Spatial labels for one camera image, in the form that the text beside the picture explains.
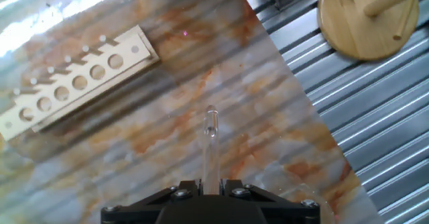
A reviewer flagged clear glass test tube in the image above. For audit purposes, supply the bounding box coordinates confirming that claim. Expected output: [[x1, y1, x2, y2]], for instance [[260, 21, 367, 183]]
[[202, 105, 221, 196]]

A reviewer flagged wooden test tube rack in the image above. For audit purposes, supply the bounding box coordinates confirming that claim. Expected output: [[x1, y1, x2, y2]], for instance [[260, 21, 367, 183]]
[[0, 24, 161, 142]]

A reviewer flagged orange marble pattern mat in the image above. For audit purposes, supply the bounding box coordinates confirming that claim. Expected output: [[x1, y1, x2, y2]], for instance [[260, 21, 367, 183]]
[[0, 0, 385, 224]]

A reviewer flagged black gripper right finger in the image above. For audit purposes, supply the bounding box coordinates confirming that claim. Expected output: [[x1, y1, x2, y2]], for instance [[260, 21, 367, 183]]
[[221, 178, 321, 224]]

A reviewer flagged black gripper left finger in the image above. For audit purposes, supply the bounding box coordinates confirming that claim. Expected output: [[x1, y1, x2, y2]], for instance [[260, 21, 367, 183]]
[[100, 180, 202, 224]]

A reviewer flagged wooden mug tree stand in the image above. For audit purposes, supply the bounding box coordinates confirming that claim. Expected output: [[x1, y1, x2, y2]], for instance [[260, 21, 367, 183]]
[[316, 0, 429, 62]]

